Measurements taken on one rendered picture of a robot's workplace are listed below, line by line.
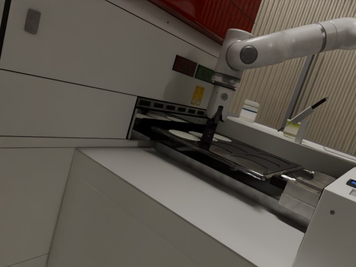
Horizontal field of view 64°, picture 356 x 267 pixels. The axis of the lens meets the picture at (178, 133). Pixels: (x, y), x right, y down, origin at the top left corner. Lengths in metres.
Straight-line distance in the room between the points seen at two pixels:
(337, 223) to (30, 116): 0.59
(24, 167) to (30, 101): 0.15
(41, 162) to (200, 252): 0.41
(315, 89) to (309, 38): 1.87
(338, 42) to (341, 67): 1.80
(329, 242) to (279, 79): 2.49
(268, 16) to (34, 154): 2.76
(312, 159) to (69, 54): 0.80
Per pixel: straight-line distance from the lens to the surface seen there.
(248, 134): 1.12
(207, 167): 0.81
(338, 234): 0.51
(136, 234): 0.62
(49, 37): 0.66
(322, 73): 2.82
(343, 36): 1.01
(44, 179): 0.75
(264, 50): 0.80
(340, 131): 2.72
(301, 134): 1.09
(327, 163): 1.05
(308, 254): 0.53
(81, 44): 0.70
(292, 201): 0.70
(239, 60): 0.78
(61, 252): 0.85
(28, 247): 0.84
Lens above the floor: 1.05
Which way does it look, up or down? 10 degrees down
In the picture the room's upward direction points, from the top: 17 degrees clockwise
